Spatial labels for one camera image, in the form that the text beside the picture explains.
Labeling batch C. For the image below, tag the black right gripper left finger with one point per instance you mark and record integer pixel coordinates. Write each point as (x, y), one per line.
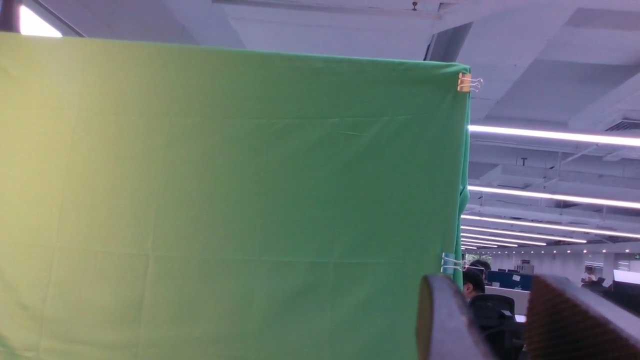
(445, 327)

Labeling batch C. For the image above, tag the black office chair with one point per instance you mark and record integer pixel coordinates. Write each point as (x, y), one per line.
(494, 315)

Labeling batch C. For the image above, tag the ceiling light strip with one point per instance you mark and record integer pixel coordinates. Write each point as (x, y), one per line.
(560, 197)
(560, 136)
(596, 231)

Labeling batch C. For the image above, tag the green backdrop cloth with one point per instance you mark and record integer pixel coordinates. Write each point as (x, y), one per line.
(175, 202)

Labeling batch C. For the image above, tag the distant person white shirt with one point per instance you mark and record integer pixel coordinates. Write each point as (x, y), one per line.
(588, 276)

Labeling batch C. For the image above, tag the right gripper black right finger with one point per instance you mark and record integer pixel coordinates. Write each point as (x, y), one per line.
(567, 322)

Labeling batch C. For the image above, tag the gold binder clip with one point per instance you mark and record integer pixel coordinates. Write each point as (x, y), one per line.
(467, 83)

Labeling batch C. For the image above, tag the white monitor screen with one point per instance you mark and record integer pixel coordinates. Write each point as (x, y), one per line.
(626, 277)

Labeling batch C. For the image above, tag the silver binder clip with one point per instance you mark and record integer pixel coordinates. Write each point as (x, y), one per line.
(449, 264)

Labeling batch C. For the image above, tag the blue desk partition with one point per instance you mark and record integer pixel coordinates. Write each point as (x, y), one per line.
(510, 280)

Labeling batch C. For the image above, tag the seated person dark hair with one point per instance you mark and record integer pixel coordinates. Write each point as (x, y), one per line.
(474, 278)

